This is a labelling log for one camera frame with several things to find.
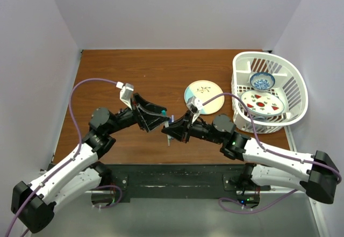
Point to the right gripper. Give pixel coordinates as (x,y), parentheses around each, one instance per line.
(178,130)

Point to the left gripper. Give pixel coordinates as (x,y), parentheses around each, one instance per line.
(151,121)

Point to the thin green white pen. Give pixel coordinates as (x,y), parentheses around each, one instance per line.
(168,141)

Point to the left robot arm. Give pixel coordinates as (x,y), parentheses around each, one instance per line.
(36,203)

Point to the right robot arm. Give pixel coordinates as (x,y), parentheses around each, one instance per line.
(314,174)

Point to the cream and blue plate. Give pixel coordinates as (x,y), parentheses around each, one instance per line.
(205,90)

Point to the watermelon pattern plate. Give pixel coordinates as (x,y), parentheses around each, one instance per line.
(262,103)

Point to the blue patterned bowl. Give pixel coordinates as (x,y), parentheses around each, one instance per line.
(262,81)

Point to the white plastic basket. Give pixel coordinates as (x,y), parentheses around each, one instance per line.
(290,88)

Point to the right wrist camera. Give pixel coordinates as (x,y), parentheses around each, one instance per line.
(195,105)

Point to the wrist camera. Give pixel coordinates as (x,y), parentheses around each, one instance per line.
(126,94)
(195,105)

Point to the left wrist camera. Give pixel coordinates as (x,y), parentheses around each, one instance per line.
(126,94)

